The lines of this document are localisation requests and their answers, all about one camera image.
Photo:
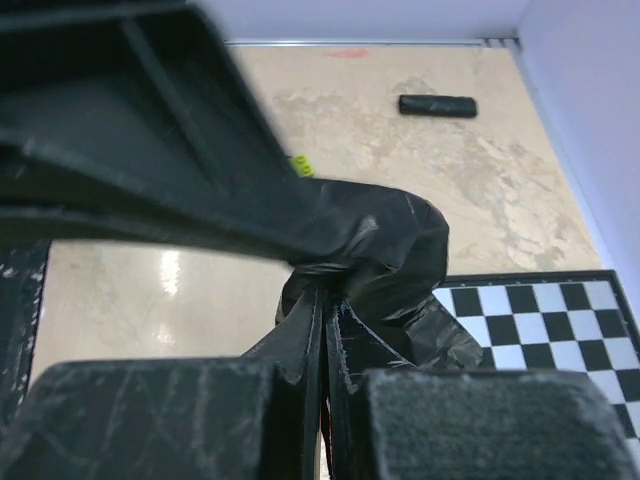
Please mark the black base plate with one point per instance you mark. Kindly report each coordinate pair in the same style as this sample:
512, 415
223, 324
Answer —
23, 273

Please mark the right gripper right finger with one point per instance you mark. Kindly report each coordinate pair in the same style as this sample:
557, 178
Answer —
391, 420

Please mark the black white chessboard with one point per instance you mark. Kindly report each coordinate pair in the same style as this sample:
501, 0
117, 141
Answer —
575, 321

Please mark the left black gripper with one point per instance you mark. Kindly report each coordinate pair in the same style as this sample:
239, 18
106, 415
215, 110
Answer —
130, 121

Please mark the black trash bag roll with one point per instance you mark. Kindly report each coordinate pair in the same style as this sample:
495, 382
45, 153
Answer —
438, 106

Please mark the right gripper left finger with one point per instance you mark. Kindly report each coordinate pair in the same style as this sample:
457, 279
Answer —
255, 416

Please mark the colourful toy block car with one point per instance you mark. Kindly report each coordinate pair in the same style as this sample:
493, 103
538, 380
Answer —
302, 166

